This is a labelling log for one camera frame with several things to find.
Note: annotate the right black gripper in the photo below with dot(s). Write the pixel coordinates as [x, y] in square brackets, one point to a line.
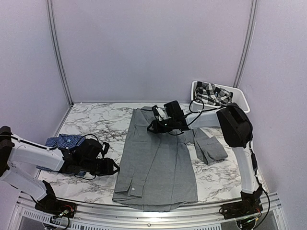
[155, 128]

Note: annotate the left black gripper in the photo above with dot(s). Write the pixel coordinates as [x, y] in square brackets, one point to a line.
[108, 168]

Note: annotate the grey long sleeve shirt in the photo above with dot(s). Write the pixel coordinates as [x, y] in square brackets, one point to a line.
[156, 172]

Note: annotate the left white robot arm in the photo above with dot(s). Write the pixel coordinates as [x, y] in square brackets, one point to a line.
[16, 149]

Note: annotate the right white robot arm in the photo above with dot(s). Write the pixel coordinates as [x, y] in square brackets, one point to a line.
[234, 124]

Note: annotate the folded blue checkered shirt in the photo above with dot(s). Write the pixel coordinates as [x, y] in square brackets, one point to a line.
[68, 142]

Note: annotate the black white plaid shirt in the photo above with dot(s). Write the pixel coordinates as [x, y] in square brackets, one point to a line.
[211, 94]

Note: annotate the white plastic bin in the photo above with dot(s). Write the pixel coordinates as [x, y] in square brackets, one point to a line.
[238, 98]

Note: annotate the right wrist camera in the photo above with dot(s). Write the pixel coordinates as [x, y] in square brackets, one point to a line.
[159, 113]

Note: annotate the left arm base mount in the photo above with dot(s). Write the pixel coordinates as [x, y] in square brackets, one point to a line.
[53, 205]

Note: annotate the aluminium front frame rail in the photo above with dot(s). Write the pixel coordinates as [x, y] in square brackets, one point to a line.
[199, 216]

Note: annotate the left aluminium wall post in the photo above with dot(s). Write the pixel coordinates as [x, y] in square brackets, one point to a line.
[57, 53]

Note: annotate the aluminium wall post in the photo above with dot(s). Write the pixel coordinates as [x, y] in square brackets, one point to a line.
[57, 53]
[247, 42]

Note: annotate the right aluminium wall post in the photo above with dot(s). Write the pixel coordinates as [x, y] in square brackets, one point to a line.
[247, 42]

